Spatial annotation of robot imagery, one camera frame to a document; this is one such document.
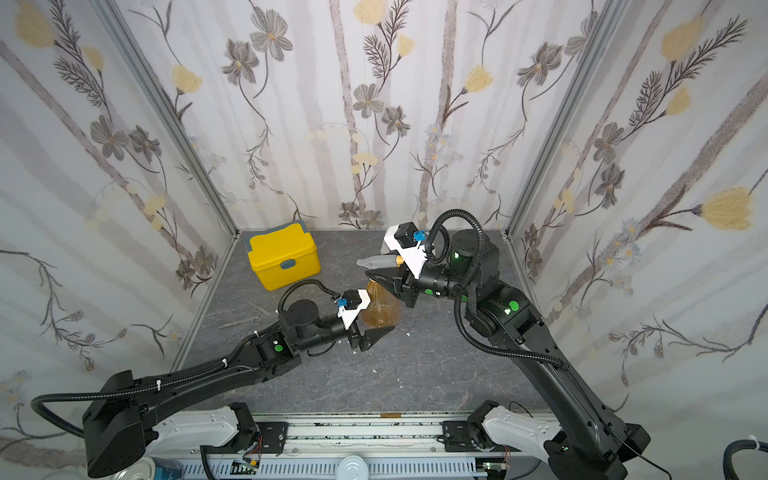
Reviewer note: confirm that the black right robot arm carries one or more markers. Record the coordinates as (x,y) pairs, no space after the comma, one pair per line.
(586,439)

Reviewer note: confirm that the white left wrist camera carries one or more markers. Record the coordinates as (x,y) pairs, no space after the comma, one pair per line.
(350,304)

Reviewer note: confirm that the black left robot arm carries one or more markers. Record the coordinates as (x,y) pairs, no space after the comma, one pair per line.
(124,420)

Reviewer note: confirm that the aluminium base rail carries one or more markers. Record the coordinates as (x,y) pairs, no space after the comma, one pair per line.
(421,445)

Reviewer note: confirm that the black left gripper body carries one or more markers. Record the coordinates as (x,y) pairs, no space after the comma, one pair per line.
(354,338)

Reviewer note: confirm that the yellow plastic storage box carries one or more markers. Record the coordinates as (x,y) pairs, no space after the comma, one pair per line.
(284,255)

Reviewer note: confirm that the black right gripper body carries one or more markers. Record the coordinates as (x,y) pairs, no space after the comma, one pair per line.
(408,285)

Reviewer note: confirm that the amber spray bottle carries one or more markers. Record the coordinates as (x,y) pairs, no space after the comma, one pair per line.
(384,310)

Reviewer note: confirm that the amber spray nozzle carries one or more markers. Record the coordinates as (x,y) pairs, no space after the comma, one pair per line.
(381,261)

